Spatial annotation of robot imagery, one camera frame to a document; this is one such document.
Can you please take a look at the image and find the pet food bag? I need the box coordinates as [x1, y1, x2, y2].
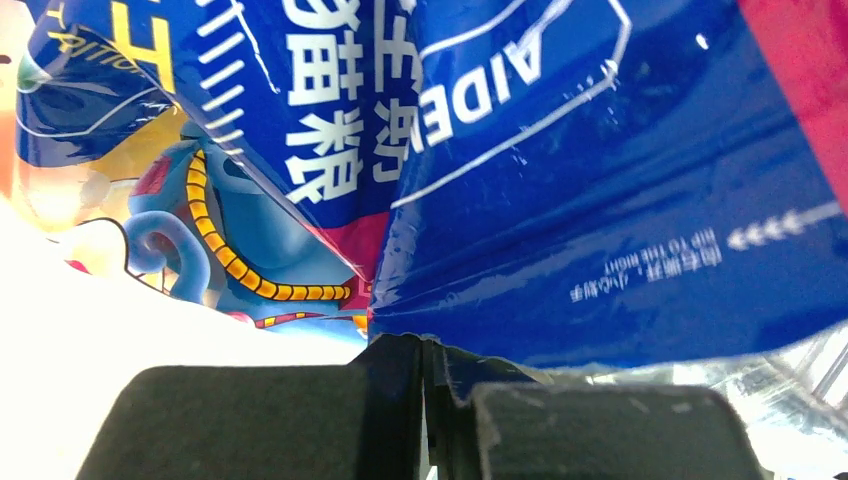
[12, 1, 847, 382]

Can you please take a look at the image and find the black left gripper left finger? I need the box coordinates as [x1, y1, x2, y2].
[78, 335, 422, 479]

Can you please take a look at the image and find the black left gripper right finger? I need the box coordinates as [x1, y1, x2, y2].
[423, 340, 763, 479]

